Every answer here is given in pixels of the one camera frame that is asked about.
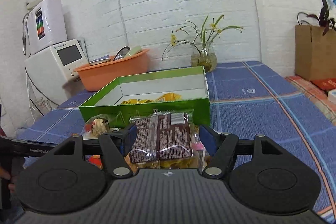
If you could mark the person left hand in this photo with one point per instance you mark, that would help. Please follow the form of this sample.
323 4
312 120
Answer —
4 174

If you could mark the metal bowl in basin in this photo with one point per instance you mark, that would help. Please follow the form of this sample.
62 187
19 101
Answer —
122 53

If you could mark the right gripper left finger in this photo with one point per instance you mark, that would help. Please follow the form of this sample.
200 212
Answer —
63 181

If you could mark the blue checked tablecloth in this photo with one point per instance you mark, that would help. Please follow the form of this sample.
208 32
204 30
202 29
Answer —
246 99

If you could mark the white power strip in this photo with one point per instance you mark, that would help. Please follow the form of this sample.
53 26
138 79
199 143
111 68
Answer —
332 96

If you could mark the pink edged nut bag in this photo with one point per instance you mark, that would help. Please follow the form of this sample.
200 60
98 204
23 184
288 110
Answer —
196 143

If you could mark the red booklet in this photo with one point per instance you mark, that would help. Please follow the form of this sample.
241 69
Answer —
325 84

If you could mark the orange plastic basin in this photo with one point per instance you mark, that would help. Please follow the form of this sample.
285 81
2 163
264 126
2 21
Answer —
95 77

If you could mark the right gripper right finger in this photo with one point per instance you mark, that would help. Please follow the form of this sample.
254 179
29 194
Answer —
260 174

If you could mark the small clear mixed snack bag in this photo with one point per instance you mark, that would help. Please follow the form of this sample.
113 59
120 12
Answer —
98 125

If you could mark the brown paper bag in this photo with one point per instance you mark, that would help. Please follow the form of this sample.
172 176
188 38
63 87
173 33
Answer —
314 49

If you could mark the brown label clear snack bag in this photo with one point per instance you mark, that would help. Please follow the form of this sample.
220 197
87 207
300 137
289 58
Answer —
164 141

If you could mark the green cardboard box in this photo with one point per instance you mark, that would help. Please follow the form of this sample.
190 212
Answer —
144 94

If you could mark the white machine with screen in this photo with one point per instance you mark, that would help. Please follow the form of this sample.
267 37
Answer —
52 71

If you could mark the red cracker snack bag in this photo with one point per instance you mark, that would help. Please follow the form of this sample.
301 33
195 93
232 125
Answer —
95 160

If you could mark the white water purifier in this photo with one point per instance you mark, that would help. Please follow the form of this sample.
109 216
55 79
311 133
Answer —
46 25

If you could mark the glass vase with flowers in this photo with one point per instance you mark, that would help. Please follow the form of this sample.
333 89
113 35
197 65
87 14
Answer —
200 39

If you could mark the dark purple plant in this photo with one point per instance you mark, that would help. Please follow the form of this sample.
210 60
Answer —
324 20

